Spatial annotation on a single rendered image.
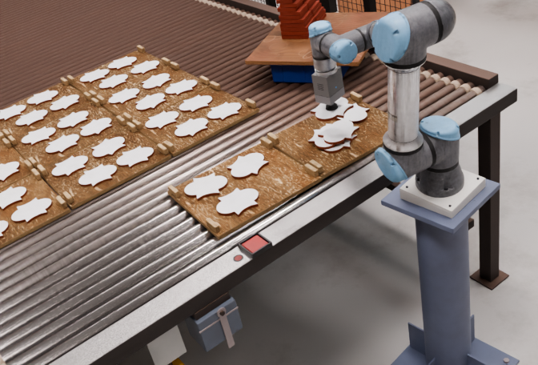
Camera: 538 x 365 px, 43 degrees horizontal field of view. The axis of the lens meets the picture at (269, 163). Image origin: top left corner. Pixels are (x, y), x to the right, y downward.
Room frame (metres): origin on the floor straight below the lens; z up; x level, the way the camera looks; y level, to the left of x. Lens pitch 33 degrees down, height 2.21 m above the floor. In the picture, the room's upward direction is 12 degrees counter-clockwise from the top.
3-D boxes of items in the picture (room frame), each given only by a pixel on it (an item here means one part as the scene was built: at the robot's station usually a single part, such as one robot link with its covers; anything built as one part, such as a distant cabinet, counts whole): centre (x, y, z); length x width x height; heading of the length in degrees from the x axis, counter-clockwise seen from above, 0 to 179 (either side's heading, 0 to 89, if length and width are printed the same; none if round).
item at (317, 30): (2.02, -0.25, 1.33); 0.09 x 0.08 x 0.11; 21
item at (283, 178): (1.89, 0.10, 0.93); 0.41 x 0.35 x 0.02; 118
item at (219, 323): (1.47, 0.26, 0.77); 0.14 x 0.11 x 0.18; 121
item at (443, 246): (1.71, -0.52, 0.44); 0.38 x 0.38 x 0.87; 38
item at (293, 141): (2.09, -0.27, 0.93); 0.41 x 0.35 x 0.02; 116
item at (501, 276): (2.14, -0.85, 0.43); 0.12 x 0.12 x 0.85; 31
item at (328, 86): (2.03, -0.24, 1.18); 0.10 x 0.09 x 0.16; 44
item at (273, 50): (2.75, -0.33, 1.03); 0.50 x 0.50 x 0.02; 61
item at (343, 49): (1.93, -0.30, 1.33); 0.11 x 0.11 x 0.08; 21
